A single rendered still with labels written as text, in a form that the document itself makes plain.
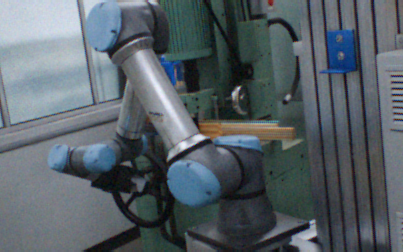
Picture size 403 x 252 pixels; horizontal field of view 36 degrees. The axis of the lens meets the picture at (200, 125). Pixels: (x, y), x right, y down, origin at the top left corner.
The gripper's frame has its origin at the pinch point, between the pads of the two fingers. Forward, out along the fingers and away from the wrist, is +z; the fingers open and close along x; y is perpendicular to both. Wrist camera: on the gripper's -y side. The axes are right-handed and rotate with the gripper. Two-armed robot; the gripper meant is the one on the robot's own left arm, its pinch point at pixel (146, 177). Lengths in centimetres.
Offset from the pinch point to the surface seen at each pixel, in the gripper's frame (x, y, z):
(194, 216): -5.6, 6.8, 31.0
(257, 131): 17.1, -23.2, 32.5
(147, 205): -27.7, 3.3, 28.4
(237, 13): 5, -69, 29
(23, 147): -142, -30, 41
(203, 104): -5.2, -34.1, 27.7
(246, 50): 7, -56, 34
